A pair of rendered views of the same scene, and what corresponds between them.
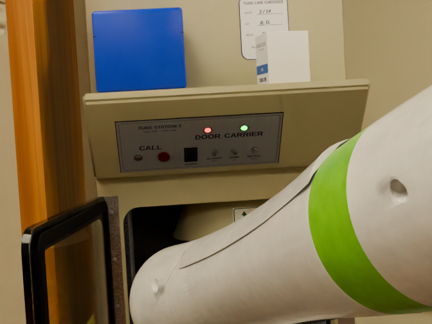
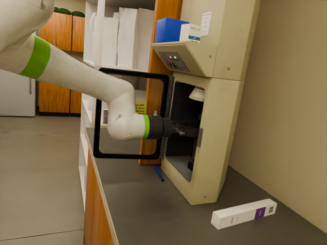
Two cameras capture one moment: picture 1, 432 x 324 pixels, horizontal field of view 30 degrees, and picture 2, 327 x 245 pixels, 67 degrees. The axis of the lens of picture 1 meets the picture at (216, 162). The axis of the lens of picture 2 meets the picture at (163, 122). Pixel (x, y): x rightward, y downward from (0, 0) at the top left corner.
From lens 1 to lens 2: 1.09 m
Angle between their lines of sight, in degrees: 71
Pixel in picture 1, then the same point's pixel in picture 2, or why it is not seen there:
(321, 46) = (215, 30)
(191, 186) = (184, 77)
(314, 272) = not seen: hidden behind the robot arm
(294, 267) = not seen: hidden behind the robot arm
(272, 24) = (207, 23)
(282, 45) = (183, 29)
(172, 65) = (162, 35)
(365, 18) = not seen: outside the picture
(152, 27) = (161, 24)
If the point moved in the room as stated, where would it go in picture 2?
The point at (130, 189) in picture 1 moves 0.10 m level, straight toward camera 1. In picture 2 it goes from (176, 75) to (154, 73)
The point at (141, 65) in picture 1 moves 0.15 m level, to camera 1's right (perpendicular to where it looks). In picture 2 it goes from (159, 35) to (172, 32)
